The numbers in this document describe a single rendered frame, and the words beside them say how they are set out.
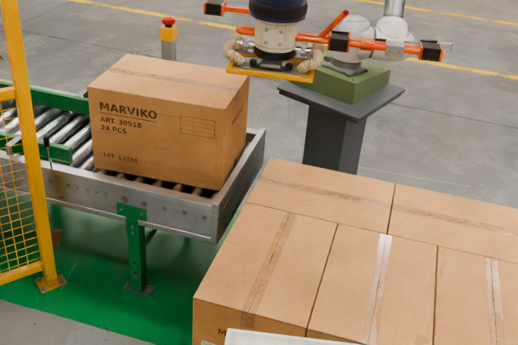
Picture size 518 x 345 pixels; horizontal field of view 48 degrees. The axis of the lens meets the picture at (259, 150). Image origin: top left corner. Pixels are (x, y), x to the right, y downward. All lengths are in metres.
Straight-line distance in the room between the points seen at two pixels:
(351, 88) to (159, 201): 1.10
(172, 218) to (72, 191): 0.47
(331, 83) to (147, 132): 0.99
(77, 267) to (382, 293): 1.54
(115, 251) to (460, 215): 1.68
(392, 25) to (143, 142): 1.35
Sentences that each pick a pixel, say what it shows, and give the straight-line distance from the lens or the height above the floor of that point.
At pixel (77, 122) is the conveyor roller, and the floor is 0.54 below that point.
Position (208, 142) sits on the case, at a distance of 2.43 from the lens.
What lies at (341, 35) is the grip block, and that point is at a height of 1.24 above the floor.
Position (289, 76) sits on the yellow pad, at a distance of 2.26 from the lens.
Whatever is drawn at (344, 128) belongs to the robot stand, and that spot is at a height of 0.60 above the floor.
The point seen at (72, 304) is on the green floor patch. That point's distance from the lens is 2.86.
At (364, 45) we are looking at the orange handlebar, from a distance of 2.32.
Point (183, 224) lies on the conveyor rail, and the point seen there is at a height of 0.46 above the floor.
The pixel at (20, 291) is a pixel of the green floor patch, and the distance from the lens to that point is 2.98.
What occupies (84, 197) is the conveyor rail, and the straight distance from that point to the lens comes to 2.66.
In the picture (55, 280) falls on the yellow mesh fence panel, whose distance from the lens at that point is 2.96.
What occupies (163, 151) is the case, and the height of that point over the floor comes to 0.70.
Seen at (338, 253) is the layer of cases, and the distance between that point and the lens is 2.29.
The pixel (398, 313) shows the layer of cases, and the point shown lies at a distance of 2.11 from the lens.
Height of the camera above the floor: 1.99
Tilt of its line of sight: 30 degrees down
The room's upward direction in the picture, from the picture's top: 4 degrees clockwise
